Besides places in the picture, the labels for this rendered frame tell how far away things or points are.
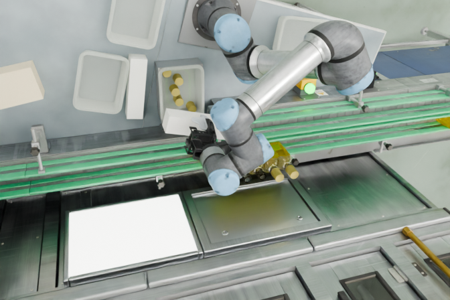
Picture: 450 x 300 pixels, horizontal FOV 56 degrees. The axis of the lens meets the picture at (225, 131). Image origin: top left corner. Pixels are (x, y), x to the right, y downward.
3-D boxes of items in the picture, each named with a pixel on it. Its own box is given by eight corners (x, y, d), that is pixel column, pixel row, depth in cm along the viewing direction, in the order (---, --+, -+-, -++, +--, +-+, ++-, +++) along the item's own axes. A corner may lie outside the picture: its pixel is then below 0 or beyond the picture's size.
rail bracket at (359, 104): (344, 100, 182) (361, 113, 171) (347, 84, 178) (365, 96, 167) (352, 98, 183) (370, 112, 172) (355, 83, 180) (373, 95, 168)
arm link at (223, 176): (248, 186, 114) (221, 203, 114) (235, 164, 123) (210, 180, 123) (234, 167, 109) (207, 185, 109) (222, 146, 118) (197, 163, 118)
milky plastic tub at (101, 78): (71, 100, 161) (71, 109, 154) (80, 43, 152) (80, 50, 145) (118, 106, 168) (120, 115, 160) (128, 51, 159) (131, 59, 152)
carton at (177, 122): (166, 108, 140) (169, 116, 135) (232, 117, 149) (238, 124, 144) (162, 124, 142) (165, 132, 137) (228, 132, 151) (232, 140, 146)
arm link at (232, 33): (231, 1, 148) (243, 11, 137) (247, 32, 155) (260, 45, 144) (201, 19, 148) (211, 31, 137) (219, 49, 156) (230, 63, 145)
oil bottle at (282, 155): (258, 144, 179) (279, 173, 161) (259, 133, 176) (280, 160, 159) (271, 143, 181) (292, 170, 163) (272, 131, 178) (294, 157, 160)
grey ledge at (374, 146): (272, 155, 196) (282, 168, 187) (274, 138, 192) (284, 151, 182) (441, 128, 221) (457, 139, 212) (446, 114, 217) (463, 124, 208)
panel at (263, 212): (65, 217, 156) (63, 288, 127) (64, 210, 154) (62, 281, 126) (290, 178, 180) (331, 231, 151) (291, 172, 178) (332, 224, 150)
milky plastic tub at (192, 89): (157, 114, 172) (161, 123, 165) (154, 61, 162) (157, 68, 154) (199, 108, 177) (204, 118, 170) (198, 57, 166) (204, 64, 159)
